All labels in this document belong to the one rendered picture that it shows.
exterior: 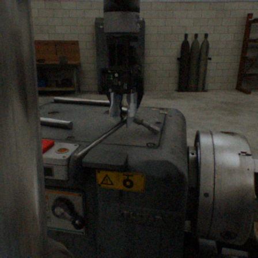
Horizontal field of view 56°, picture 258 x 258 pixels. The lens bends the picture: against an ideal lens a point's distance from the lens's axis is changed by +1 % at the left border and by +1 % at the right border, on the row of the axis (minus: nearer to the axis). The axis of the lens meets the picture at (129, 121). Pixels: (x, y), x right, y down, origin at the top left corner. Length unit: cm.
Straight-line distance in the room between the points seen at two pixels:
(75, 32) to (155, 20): 222
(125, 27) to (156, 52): 681
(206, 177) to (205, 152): 7
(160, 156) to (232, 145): 23
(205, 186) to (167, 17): 688
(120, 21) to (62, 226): 51
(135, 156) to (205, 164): 20
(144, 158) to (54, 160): 19
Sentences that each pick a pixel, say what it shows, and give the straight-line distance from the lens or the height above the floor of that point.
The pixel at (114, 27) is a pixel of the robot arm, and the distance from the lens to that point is 52.
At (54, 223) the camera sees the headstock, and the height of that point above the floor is 104.
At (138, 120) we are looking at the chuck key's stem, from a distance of 62.
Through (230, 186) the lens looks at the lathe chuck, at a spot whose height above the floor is 116.
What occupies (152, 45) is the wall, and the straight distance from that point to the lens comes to 729.
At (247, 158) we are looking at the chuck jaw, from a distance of 69.
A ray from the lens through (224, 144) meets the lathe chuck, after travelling 69.
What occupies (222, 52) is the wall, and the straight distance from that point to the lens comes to 788.
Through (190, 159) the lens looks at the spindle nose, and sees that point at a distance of 71.
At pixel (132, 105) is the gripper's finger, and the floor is 135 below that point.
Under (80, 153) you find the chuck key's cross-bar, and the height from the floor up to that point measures 130.
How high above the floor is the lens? 150
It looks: 19 degrees down
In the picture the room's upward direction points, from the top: straight up
